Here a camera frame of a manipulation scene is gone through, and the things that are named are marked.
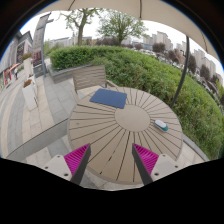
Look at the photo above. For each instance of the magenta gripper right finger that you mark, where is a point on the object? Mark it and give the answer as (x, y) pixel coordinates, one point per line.
(152, 166)

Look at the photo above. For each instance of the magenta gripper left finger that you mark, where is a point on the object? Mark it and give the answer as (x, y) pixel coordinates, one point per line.
(70, 167)

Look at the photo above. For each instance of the white teal computer mouse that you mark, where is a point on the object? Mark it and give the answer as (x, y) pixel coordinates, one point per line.
(161, 125)

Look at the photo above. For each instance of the round slatted wooden table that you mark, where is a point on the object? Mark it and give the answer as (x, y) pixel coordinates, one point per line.
(111, 132)

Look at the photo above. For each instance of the green hedge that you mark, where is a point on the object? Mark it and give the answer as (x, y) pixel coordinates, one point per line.
(200, 117)

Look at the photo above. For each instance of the beige slatted chair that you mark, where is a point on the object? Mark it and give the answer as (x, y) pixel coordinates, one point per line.
(89, 76)

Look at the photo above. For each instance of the white planter box near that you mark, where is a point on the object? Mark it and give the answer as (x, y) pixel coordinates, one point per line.
(29, 94)

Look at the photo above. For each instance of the white planter box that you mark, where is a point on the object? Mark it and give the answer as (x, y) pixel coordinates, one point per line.
(27, 64)
(29, 94)

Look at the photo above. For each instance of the white planter box far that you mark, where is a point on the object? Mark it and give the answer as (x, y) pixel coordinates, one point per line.
(27, 64)

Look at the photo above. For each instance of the grey street pole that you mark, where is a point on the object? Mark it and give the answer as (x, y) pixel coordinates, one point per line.
(43, 27)

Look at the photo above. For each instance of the beige patio umbrella canopy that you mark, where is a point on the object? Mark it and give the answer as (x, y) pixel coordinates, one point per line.
(151, 10)

